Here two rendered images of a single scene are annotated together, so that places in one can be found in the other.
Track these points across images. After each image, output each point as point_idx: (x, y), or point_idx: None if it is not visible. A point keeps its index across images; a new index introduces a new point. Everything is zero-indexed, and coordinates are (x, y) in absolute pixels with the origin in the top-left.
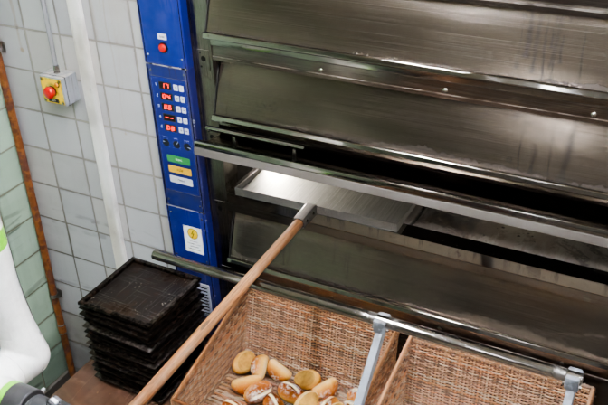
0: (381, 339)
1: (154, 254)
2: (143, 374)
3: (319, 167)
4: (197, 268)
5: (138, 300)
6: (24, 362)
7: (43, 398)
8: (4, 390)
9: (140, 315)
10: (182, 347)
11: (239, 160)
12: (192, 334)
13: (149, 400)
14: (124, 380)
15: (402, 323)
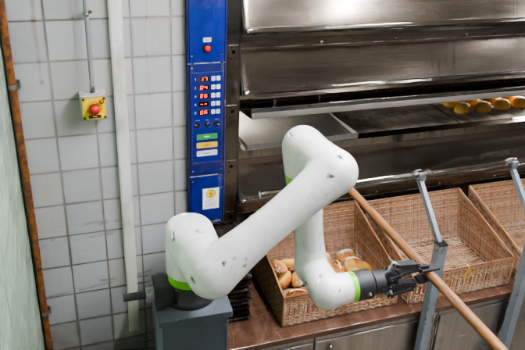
0: (424, 183)
1: (263, 193)
2: (238, 300)
3: (344, 101)
4: None
5: None
6: (329, 263)
7: (376, 269)
8: (355, 276)
9: None
10: (380, 218)
11: (287, 112)
12: (371, 212)
13: (237, 321)
14: None
15: (432, 169)
